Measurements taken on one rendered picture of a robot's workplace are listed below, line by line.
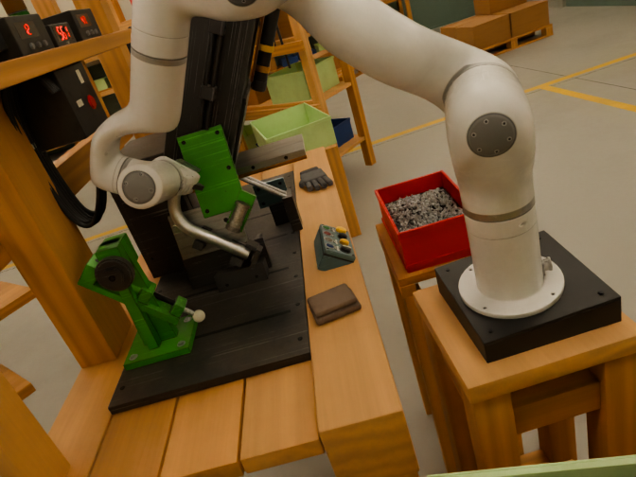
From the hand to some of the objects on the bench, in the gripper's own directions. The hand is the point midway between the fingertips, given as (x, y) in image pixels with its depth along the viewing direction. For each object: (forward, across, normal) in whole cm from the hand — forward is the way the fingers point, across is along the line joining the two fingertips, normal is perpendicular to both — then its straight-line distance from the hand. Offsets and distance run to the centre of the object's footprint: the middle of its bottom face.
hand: (183, 173), depth 124 cm
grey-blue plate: (+29, +27, -5) cm, 40 cm away
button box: (+3, +45, -3) cm, 45 cm away
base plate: (+21, +19, -19) cm, 34 cm away
